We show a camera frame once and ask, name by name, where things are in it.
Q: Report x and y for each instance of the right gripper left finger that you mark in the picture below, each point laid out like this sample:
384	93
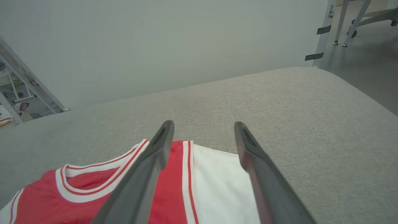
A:
140	186

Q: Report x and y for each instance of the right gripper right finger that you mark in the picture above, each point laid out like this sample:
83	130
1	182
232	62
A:
270	193

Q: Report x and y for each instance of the red white basketball jersey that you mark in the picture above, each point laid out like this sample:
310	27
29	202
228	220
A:
174	193

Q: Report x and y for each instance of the white laundry basket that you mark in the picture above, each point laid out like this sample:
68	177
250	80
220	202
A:
24	114

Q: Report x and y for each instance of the white partition panel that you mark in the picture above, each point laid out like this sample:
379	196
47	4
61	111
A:
155	46

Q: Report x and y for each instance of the black tape strip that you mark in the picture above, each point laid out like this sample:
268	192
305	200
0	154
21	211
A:
324	30
314	56

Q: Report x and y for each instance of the white metal table leg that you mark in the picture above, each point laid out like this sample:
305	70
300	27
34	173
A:
340	21
356	21

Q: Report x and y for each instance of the grey office chair base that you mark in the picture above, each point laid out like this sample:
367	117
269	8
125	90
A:
376	15

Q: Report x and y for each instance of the grey metal partition post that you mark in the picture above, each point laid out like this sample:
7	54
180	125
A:
325	43

